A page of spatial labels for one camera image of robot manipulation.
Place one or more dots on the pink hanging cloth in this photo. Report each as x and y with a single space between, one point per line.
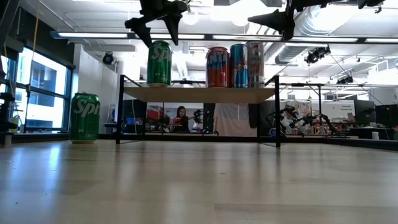
234 121

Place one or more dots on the white cup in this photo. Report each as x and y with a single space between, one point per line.
375 135

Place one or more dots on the green soda can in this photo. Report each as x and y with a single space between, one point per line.
84 121
159 67

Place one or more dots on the blue silver energy drink can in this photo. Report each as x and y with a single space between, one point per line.
238 68

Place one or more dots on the long ceiling light bar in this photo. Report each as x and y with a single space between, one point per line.
93 35

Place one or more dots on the tall white slim beverage can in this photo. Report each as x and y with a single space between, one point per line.
255 67

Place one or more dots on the white sign board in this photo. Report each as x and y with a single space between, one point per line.
342 110

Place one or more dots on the person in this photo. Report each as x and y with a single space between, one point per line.
182 119

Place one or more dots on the black round ceiling speaker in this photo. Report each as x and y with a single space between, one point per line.
108 58

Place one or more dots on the red can blue white logo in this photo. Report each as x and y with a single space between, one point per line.
217 68

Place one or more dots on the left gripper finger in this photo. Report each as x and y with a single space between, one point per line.
173 23
140 25

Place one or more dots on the black equipment rack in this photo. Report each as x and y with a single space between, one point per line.
6 124

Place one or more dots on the wooden shelf black metal frame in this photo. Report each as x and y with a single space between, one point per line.
199 95

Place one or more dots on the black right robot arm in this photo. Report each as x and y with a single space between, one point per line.
370 2

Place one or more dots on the black computer monitor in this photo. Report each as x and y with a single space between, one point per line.
364 110
387 115

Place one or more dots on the black aluminium table frame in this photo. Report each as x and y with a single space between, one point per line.
217 138

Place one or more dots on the black ceiling spotlight cluster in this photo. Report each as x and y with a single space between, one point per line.
345 80
317 54

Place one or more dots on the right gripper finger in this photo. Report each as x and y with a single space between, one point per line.
276 20

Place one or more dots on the black framed window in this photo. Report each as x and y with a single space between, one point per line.
46 115

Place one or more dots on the silver ventilation duct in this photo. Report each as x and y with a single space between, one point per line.
311 28

